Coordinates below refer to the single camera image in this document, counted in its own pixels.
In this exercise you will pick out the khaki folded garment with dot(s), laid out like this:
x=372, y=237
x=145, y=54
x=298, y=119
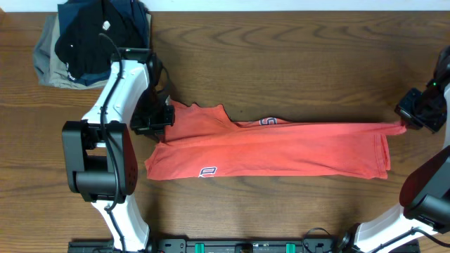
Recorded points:
x=82, y=50

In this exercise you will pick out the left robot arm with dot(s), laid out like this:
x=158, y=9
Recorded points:
x=100, y=161

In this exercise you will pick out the grey folded garment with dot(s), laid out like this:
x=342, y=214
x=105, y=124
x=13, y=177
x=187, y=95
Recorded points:
x=41, y=55

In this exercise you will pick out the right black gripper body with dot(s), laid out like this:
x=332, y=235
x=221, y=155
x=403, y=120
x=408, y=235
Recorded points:
x=413, y=114

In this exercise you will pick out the coral red t-shirt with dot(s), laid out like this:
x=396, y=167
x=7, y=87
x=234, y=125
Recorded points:
x=205, y=143

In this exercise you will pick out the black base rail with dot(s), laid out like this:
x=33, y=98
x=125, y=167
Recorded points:
x=222, y=246

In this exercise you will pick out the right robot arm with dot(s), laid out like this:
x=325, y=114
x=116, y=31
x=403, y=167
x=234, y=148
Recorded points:
x=423, y=208

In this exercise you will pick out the navy folded garment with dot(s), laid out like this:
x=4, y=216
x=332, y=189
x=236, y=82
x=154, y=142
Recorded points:
x=139, y=21

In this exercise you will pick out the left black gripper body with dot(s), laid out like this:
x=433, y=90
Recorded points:
x=155, y=124

